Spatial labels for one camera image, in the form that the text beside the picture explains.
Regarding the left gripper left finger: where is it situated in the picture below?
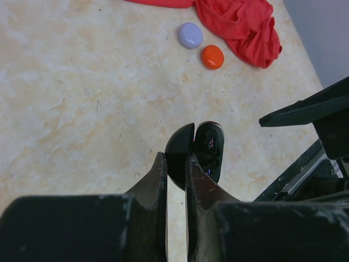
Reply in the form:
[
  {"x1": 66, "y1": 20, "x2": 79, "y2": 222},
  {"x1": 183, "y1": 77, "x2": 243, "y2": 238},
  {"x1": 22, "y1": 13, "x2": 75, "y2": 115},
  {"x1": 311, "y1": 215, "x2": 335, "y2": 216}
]
[{"x1": 123, "y1": 152, "x2": 167, "y2": 261}]

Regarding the purple earbud charging case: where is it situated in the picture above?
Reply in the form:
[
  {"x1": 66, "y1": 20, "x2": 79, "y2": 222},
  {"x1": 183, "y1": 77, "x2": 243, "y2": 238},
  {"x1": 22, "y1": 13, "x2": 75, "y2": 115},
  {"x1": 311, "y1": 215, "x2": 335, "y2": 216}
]
[{"x1": 178, "y1": 22, "x2": 203, "y2": 49}]

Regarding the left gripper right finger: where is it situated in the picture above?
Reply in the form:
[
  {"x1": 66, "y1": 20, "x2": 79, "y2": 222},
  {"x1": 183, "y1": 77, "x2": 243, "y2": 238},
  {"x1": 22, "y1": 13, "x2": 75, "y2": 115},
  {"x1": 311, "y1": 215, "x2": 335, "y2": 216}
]
[{"x1": 185, "y1": 153, "x2": 245, "y2": 261}]

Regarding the red round charging case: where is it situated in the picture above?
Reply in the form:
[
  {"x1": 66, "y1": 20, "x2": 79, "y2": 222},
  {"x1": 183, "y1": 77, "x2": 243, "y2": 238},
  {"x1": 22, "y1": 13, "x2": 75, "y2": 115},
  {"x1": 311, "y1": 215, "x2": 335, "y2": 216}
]
[{"x1": 201, "y1": 45, "x2": 224, "y2": 70}]

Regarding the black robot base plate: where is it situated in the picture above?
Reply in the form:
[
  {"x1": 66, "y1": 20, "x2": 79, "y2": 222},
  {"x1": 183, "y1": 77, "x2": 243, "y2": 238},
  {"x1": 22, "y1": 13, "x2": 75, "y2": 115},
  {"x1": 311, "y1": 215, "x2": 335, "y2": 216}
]
[{"x1": 256, "y1": 140, "x2": 348, "y2": 209}]

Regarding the red crumpled cloth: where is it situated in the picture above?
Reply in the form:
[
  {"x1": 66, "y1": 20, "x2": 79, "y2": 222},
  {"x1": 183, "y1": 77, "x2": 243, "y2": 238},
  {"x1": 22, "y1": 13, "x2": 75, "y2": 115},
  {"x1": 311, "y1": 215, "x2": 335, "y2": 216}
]
[{"x1": 134, "y1": 0, "x2": 282, "y2": 69}]

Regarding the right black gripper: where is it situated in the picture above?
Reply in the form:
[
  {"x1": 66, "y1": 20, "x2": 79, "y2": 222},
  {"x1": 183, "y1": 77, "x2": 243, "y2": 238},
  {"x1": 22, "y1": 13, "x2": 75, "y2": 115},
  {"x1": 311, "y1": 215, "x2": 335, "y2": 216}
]
[{"x1": 259, "y1": 78, "x2": 348, "y2": 160}]

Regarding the black round charging case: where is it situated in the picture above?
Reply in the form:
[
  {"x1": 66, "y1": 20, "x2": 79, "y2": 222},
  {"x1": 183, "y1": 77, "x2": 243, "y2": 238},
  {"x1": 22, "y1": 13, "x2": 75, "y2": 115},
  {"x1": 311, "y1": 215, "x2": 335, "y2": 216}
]
[{"x1": 165, "y1": 121, "x2": 224, "y2": 190}]

